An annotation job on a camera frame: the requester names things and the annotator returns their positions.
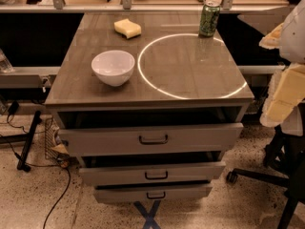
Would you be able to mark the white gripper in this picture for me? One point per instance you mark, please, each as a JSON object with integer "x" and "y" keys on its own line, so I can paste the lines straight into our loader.
{"x": 294, "y": 38}

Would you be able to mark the green soda can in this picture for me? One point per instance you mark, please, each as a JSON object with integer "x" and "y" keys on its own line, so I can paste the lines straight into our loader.
{"x": 209, "y": 18}

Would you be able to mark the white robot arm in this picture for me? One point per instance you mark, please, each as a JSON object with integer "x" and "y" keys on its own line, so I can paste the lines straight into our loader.
{"x": 292, "y": 40}

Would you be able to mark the white bowl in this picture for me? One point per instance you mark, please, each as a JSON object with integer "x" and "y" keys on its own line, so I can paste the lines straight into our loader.
{"x": 113, "y": 68}

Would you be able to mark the top grey drawer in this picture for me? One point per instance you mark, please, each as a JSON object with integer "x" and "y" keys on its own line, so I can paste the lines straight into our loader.
{"x": 151, "y": 140}

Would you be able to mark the grey drawer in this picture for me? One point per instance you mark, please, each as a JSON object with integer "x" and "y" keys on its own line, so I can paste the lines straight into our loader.
{"x": 199, "y": 190}
{"x": 152, "y": 173}
{"x": 151, "y": 140}

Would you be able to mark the grey drawer cabinet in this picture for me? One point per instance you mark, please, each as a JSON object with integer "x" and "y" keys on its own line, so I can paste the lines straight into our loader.
{"x": 179, "y": 78}

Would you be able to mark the yellow sponge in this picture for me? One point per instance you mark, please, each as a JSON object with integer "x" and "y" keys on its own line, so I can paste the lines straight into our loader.
{"x": 127, "y": 28}

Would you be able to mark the middle grey drawer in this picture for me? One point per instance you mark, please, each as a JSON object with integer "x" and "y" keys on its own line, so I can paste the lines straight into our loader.
{"x": 152, "y": 173}

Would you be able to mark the bottom grey drawer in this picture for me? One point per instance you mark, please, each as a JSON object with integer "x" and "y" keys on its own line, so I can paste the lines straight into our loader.
{"x": 199, "y": 190}

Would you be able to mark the black stand leg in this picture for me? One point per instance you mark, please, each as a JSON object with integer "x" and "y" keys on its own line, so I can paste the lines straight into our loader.
{"x": 23, "y": 157}

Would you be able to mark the wire mesh basket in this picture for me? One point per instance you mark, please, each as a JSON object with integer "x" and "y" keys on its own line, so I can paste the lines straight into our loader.
{"x": 54, "y": 147}

